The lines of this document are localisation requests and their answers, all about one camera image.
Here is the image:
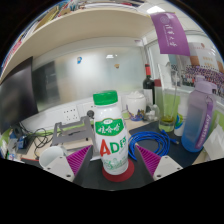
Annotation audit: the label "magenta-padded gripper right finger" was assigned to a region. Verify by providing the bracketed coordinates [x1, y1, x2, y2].
[134, 144, 184, 186]

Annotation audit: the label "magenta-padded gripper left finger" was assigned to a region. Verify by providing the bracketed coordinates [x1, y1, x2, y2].
[43, 144, 95, 187]

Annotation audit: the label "white drink bottle green cap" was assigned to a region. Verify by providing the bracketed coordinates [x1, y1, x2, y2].
[92, 89, 130, 176]

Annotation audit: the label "purple water bottle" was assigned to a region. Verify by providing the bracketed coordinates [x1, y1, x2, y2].
[180, 75, 218, 154]

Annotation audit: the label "flat round red coaster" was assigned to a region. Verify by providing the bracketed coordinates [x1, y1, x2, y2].
[101, 158, 136, 183]

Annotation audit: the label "grey metal laptop stand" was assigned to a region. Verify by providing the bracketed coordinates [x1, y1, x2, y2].
[50, 115, 98, 158]

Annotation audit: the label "dark blue desk pad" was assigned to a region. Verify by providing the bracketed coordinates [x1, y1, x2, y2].
[129, 121, 201, 168]

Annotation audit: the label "tall glass yellow liquid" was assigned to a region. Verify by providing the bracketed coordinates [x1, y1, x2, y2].
[158, 63, 179, 133]

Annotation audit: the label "white ceramic jar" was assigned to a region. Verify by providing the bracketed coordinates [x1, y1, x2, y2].
[125, 91, 148, 122]

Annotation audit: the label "crumpled white tissue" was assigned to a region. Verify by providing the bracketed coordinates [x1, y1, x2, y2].
[203, 124, 224, 161]

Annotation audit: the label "dark wine bottle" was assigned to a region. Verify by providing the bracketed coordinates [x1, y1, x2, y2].
[142, 63, 155, 108]

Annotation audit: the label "black computer monitor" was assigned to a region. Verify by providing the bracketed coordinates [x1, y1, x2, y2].
[0, 56, 39, 134]

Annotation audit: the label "group photo poster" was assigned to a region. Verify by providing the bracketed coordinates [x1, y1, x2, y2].
[184, 41, 224, 98]

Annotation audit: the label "purple pennant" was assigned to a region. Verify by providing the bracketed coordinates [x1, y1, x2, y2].
[149, 12, 191, 57]

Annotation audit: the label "beige shelf with books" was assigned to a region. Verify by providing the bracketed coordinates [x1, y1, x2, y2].
[0, 0, 158, 84]

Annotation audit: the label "coiled blue cable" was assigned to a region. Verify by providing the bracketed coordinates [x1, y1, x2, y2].
[127, 129, 180, 162]

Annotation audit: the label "white wall power outlets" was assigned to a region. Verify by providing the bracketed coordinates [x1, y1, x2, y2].
[61, 101, 98, 123]

